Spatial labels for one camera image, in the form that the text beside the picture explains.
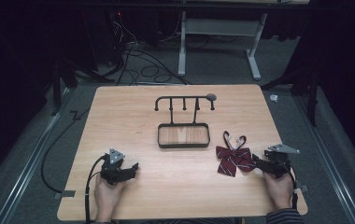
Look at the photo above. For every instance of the white metal desk frame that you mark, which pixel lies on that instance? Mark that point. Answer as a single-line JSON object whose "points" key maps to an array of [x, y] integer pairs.
{"points": [[220, 40]]}

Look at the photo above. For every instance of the person's right hand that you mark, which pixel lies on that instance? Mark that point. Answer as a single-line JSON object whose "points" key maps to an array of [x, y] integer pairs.
{"points": [[279, 189]]}

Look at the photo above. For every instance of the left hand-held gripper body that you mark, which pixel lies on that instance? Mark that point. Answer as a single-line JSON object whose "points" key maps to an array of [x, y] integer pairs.
{"points": [[114, 165]]}

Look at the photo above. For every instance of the grey tape piece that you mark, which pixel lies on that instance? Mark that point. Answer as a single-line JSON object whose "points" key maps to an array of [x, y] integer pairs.
{"points": [[64, 194]]}

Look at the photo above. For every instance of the black metal rack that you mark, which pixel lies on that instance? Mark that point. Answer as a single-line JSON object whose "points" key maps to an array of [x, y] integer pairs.
{"points": [[183, 124]]}

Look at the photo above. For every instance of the person's right striped sleeve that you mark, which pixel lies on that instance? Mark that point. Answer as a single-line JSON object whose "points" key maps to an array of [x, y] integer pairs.
{"points": [[284, 216]]}

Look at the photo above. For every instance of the person's left hand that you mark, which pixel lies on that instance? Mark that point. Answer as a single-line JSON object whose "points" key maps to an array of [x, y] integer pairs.
{"points": [[107, 195]]}

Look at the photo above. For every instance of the dark red striped bow tie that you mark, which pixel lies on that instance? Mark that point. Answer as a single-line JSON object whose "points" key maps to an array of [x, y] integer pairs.
{"points": [[233, 155]]}

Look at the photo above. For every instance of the crumpled white paper scrap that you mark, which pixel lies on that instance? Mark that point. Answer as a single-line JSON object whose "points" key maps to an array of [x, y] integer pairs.
{"points": [[274, 98]]}

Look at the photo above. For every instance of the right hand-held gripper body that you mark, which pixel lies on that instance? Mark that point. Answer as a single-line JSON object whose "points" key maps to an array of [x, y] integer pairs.
{"points": [[279, 158]]}

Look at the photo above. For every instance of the black stand legs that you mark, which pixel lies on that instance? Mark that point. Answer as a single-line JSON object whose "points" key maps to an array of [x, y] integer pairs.
{"points": [[73, 73]]}

